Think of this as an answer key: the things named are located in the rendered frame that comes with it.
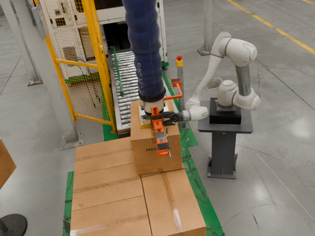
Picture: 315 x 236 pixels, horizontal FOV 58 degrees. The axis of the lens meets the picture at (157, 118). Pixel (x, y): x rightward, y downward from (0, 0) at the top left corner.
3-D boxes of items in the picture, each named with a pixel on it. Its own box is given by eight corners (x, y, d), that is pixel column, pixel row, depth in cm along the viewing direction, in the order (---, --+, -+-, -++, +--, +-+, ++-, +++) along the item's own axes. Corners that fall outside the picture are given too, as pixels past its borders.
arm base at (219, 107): (232, 98, 281) (232, 93, 277) (236, 111, 264) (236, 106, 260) (213, 98, 282) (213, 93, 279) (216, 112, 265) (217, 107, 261)
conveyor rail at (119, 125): (109, 59, 497) (107, 49, 486) (112, 59, 498) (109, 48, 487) (120, 143, 312) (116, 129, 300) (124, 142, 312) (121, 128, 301)
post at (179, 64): (180, 126, 391) (176, 59, 332) (184, 125, 392) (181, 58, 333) (181, 129, 386) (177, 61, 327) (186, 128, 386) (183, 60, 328)
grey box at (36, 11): (44, 32, 310) (34, 4, 293) (48, 32, 311) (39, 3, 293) (41, 38, 294) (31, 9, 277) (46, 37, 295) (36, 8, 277)
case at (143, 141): (136, 132, 298) (130, 100, 275) (174, 128, 298) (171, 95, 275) (137, 174, 249) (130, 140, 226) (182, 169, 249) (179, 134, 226)
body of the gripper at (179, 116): (183, 114, 219) (171, 116, 218) (183, 123, 224) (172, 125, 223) (181, 109, 225) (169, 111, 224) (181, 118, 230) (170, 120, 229)
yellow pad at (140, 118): (137, 107, 265) (136, 103, 262) (147, 106, 265) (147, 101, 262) (140, 129, 237) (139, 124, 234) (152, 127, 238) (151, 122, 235)
